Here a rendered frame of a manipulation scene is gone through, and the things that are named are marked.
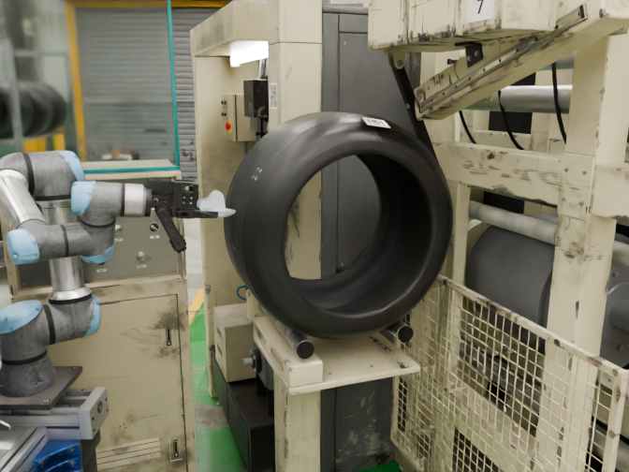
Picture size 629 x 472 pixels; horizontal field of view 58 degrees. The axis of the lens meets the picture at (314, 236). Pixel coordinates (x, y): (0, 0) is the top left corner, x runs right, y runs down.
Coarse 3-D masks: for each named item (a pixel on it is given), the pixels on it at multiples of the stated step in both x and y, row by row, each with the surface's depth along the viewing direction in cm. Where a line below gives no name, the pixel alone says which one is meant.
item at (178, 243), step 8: (160, 208) 131; (160, 216) 130; (168, 216) 130; (168, 224) 131; (168, 232) 131; (176, 232) 132; (176, 240) 132; (184, 240) 134; (176, 248) 132; (184, 248) 133
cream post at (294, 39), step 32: (288, 0) 157; (320, 0) 160; (288, 32) 159; (320, 32) 162; (288, 64) 161; (320, 64) 164; (288, 96) 163; (320, 96) 167; (320, 192) 173; (288, 224) 172; (320, 224) 176; (288, 256) 174; (320, 256) 178; (288, 416) 187; (288, 448) 190
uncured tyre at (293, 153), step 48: (288, 144) 131; (336, 144) 131; (384, 144) 135; (240, 192) 137; (288, 192) 129; (384, 192) 169; (432, 192) 142; (240, 240) 134; (384, 240) 172; (432, 240) 146; (288, 288) 134; (336, 288) 170; (384, 288) 166; (336, 336) 145
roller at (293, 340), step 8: (272, 320) 160; (280, 328) 154; (288, 328) 150; (288, 336) 147; (296, 336) 145; (304, 336) 145; (296, 344) 142; (304, 344) 141; (312, 344) 142; (296, 352) 142; (304, 352) 141; (312, 352) 142
